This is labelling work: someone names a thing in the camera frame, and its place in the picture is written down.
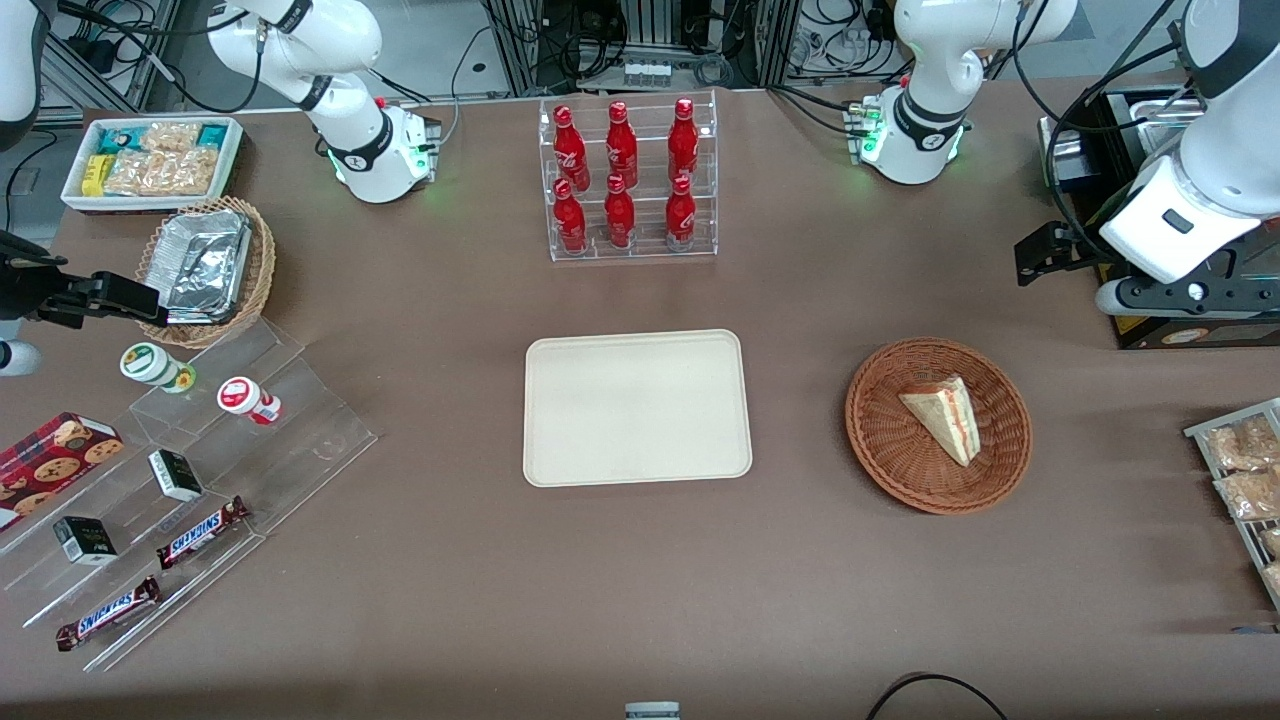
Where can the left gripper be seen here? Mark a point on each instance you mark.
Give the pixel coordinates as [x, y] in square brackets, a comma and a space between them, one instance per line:
[1082, 251]

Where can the triangular sandwich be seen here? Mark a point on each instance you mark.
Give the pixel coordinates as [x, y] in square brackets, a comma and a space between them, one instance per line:
[945, 415]

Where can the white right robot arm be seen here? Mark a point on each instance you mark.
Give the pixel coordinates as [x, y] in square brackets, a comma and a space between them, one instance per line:
[350, 150]

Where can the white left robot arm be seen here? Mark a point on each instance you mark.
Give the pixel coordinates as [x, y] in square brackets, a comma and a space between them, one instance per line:
[930, 60]

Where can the aluminium foil tray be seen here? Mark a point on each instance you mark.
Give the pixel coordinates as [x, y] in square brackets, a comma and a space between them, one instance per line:
[200, 265]

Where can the light oval wicker basket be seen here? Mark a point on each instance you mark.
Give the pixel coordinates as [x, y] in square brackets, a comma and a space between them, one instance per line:
[262, 270]

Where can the brown round wicker basket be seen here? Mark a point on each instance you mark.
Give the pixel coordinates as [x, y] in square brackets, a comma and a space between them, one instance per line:
[895, 455]

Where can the cream plastic tray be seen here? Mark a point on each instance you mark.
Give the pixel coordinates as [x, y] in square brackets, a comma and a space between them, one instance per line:
[640, 410]

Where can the green lid yogurt bottle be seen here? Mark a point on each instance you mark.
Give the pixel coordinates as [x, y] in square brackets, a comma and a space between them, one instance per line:
[150, 364]

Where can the yellow snack packet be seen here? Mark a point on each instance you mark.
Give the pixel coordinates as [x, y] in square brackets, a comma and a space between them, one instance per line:
[97, 175]

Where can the black food warmer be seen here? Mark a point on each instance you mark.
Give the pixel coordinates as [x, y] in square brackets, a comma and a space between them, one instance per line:
[1120, 150]

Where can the clear cracker bag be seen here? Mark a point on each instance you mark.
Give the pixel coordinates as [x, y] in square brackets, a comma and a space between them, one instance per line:
[170, 136]
[135, 175]
[192, 172]

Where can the teal snack packet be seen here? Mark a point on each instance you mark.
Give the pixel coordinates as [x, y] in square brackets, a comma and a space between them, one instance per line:
[115, 141]
[213, 134]

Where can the red lid yogurt bottle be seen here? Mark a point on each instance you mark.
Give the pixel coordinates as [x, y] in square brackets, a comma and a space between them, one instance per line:
[242, 397]

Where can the white plastic snack bin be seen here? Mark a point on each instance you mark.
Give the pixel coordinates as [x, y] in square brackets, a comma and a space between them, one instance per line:
[232, 165]

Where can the red plaid cookie box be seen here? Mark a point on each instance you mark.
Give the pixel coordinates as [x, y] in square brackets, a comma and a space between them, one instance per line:
[50, 465]

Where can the steel warmer pan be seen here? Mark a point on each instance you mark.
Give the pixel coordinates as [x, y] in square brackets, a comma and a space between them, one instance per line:
[1165, 108]

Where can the small black carton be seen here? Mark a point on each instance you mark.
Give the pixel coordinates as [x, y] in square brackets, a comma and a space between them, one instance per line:
[85, 541]
[176, 476]

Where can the clear acrylic step shelf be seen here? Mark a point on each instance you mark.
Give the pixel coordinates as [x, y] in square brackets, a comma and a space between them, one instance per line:
[300, 440]

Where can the Snickers chocolate bar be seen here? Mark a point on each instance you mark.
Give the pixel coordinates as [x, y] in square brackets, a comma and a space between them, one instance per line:
[200, 532]
[105, 613]

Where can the bagged fried snack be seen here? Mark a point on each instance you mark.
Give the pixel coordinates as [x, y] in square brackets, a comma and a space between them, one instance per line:
[1245, 445]
[1272, 542]
[1250, 495]
[1274, 580]

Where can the red cola bottle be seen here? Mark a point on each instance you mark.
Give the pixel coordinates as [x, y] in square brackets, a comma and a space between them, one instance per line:
[621, 145]
[569, 220]
[619, 215]
[570, 150]
[683, 140]
[680, 215]

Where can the clear acrylic bottle rack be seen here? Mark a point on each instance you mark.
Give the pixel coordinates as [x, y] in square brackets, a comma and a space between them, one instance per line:
[645, 215]

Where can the grey power strip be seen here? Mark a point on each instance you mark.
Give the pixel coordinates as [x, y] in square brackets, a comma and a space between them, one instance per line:
[647, 74]

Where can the grey box at table edge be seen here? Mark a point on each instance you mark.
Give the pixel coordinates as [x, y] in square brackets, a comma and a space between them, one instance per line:
[652, 711]

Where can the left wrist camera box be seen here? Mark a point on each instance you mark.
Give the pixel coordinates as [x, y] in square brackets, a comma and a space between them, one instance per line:
[1190, 293]

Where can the aluminium frame cabinet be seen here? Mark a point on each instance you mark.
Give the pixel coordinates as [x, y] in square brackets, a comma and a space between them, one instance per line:
[520, 50]

